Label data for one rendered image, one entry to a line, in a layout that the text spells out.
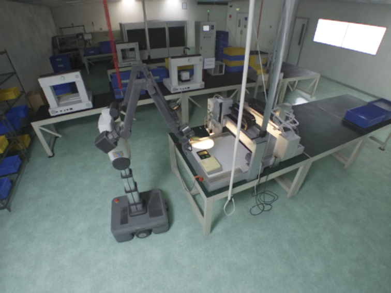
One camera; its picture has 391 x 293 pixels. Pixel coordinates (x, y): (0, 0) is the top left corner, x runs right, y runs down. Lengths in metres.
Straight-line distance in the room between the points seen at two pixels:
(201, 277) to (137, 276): 0.67
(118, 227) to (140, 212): 0.28
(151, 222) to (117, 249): 0.53
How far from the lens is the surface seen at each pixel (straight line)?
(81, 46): 10.91
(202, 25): 7.46
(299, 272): 2.55
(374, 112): 4.43
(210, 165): 1.93
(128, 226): 2.34
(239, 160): 2.08
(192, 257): 2.36
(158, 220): 2.30
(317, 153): 2.74
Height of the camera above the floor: 2.19
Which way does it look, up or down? 37 degrees down
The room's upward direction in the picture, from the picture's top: straight up
